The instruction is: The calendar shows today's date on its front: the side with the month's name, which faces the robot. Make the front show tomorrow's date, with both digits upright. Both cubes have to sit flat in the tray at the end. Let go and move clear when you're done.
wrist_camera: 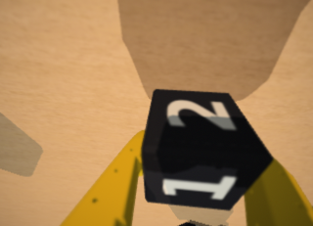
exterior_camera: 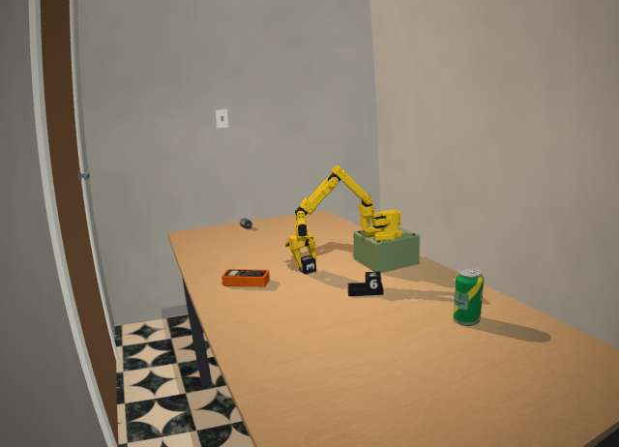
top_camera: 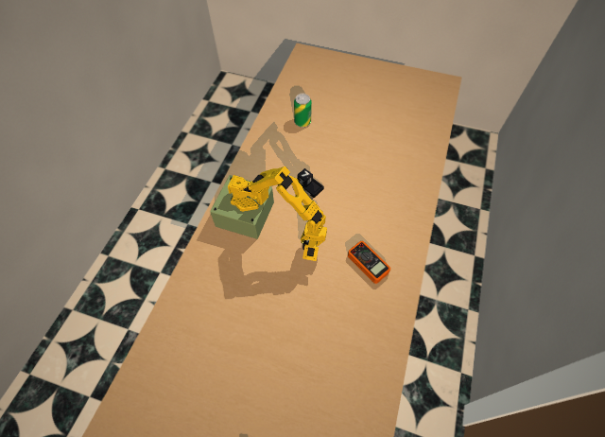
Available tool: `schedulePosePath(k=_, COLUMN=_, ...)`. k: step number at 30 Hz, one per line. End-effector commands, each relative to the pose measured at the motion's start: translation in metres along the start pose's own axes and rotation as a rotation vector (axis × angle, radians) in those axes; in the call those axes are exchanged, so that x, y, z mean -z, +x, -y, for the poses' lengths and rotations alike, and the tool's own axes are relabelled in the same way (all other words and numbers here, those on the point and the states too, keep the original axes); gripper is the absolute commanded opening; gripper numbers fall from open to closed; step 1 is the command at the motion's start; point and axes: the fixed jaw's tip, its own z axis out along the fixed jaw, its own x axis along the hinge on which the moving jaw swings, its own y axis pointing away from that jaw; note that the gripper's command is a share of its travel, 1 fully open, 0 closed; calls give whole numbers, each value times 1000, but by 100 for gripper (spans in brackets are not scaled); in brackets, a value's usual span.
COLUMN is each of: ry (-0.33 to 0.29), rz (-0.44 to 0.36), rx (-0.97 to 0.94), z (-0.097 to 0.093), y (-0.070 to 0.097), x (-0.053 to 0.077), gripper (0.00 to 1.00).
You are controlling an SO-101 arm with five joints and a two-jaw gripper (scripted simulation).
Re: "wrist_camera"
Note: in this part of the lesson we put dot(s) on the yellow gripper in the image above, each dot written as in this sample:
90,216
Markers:
274,199

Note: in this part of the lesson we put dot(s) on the black number cube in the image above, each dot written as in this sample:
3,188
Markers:
199,150

